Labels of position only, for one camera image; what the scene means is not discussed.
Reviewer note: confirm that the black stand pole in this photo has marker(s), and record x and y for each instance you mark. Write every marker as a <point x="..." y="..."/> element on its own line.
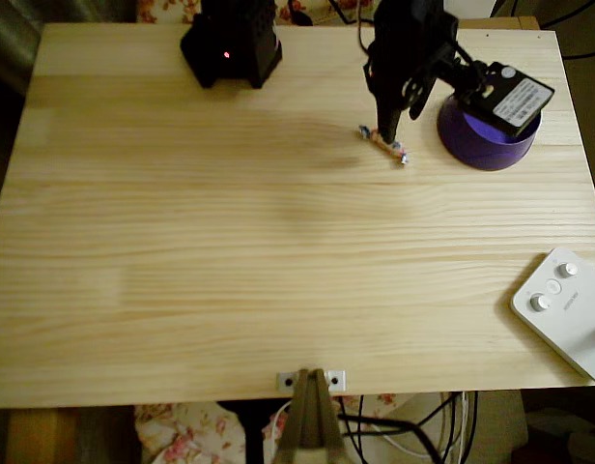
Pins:
<point x="254" y="435"/>

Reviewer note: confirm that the wooden table leg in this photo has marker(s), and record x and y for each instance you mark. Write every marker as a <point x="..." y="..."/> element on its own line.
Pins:
<point x="41" y="435"/>

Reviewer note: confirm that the black camera box with label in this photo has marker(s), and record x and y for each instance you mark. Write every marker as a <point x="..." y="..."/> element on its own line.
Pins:
<point x="519" y="101"/>

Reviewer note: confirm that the floral cloth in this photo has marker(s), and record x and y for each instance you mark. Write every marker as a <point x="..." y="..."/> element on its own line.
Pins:
<point x="181" y="430"/>
<point x="162" y="9"/>

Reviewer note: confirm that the white bracket with screws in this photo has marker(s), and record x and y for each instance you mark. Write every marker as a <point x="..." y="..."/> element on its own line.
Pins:
<point x="342" y="376"/>

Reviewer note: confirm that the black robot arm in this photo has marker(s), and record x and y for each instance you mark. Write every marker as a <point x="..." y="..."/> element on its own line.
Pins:
<point x="230" y="38"/>

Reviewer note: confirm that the purple bowl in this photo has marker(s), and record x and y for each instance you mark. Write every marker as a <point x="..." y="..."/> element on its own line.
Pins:
<point x="471" y="150"/>

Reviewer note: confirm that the white device with knobs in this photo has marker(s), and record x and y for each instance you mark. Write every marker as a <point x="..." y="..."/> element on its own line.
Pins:
<point x="568" y="328"/>

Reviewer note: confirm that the candy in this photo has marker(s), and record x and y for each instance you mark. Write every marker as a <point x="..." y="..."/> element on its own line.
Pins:
<point x="398" y="151"/>

